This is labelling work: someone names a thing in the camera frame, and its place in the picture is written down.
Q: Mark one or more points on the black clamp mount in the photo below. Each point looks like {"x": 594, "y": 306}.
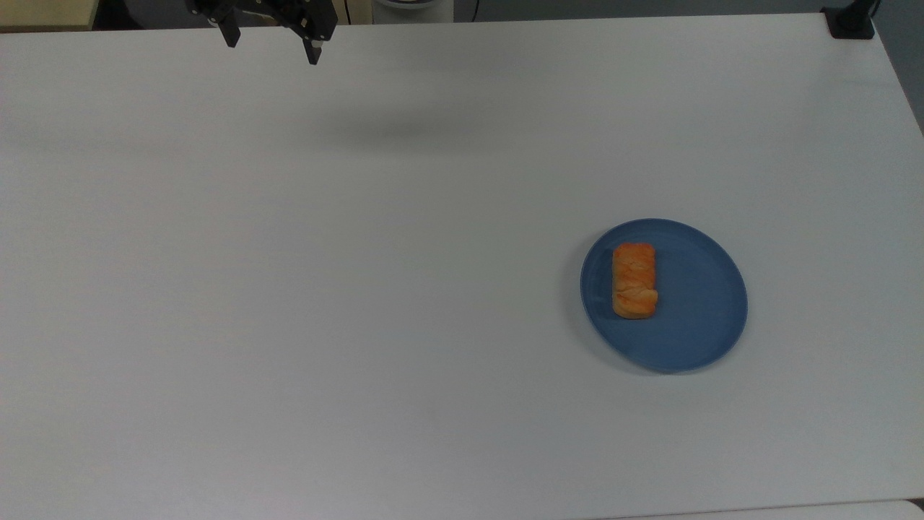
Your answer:
{"x": 850, "y": 22}

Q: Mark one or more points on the orange bread loaf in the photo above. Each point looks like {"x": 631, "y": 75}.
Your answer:
{"x": 634, "y": 281}

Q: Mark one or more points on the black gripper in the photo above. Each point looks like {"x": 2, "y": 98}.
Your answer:
{"x": 289, "y": 11}

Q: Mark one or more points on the light wooden board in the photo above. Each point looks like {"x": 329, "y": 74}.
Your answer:
{"x": 43, "y": 11}

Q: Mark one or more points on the blue round plate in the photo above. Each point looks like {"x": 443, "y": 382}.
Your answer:
{"x": 700, "y": 303}

